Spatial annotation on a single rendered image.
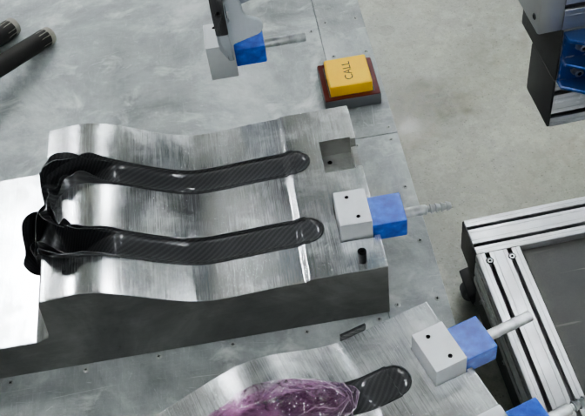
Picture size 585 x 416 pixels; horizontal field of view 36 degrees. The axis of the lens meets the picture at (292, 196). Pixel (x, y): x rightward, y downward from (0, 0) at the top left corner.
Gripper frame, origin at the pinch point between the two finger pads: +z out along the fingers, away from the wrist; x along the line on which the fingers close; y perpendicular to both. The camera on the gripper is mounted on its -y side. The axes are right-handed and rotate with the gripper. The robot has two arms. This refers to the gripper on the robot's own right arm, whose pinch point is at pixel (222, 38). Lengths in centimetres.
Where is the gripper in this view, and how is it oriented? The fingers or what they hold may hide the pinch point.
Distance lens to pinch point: 119.5
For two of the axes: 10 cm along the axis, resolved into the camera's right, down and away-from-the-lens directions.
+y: 9.9, -1.7, 0.1
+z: 1.1, 6.5, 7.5
